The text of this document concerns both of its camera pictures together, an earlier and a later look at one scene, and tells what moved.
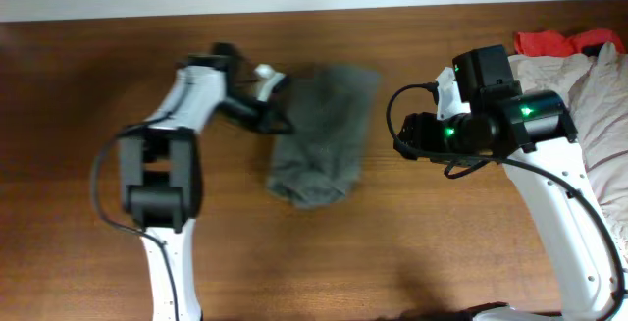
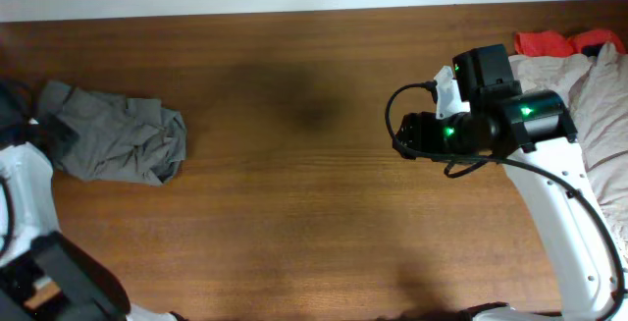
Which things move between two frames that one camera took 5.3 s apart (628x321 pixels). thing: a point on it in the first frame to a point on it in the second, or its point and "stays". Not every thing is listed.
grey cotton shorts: x=330 y=109 to x=118 y=138
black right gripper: x=409 y=134 stays
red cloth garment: x=553 y=43 stays
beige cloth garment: x=596 y=91 stays
